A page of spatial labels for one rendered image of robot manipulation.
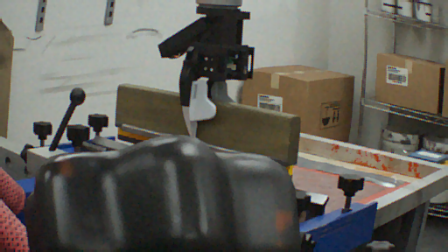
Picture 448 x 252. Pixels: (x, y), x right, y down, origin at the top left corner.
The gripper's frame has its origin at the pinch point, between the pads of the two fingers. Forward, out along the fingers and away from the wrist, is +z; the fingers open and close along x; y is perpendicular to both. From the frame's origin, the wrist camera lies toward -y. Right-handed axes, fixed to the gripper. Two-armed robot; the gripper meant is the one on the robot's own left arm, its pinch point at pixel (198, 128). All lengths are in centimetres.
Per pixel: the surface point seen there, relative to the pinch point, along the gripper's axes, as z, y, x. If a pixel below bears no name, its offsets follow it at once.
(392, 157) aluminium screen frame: 10, 10, 55
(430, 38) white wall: -4, -116, 366
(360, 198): 13.6, 16.1, 29.5
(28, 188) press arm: 4.8, 1.4, -39.9
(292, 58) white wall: 24, -200, 324
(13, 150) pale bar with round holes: 4.7, -19.0, -27.5
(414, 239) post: 34, 12, 74
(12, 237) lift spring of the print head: 0, 29, -64
